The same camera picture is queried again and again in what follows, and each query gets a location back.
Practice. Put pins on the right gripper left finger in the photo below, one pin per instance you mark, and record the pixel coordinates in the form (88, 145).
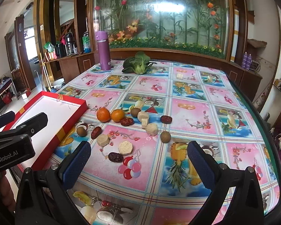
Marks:
(63, 178)

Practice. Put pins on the small beige cake cube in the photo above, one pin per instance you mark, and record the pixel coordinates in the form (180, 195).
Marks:
(144, 122)

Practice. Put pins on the small beige piece far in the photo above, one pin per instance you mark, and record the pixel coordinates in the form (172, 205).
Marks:
(179, 76)

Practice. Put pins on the brown longan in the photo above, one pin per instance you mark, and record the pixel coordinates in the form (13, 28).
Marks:
(81, 131)
(165, 137)

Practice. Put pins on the brown round longan fruit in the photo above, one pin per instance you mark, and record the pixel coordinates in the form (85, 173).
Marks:
(134, 112)

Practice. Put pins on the green leafy vegetable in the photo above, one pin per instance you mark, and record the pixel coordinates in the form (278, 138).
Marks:
(138, 64)

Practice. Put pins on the orange tangerine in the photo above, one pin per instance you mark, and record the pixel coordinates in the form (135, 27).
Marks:
(117, 115)
(103, 115)

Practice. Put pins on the purple thermos bottle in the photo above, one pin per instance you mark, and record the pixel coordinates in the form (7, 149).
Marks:
(103, 50)

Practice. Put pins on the red white shallow box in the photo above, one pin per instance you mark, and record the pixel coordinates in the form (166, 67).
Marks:
(62, 112)

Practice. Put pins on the black kettle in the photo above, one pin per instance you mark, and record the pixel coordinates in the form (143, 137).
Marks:
(69, 38)

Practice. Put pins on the floral glass partition panel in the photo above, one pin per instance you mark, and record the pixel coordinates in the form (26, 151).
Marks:
(199, 26)

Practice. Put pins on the dark red date front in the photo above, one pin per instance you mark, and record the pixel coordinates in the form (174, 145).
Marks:
(115, 157)

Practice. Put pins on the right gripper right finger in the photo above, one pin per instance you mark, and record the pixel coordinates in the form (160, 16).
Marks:
(212, 175)

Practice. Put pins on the colourful fruit print tablecloth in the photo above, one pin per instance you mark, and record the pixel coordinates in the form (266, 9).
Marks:
(157, 183)

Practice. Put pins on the purple bottles on shelf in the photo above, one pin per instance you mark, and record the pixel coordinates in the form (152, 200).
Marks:
(246, 61)

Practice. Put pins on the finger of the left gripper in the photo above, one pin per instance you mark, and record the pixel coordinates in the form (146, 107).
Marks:
(7, 118)
(33, 125)

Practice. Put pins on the wooden sideboard cabinet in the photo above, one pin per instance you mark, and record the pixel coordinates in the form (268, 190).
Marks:
(70, 67)

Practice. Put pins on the round beige cake front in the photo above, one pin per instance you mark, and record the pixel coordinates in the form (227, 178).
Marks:
(125, 148)

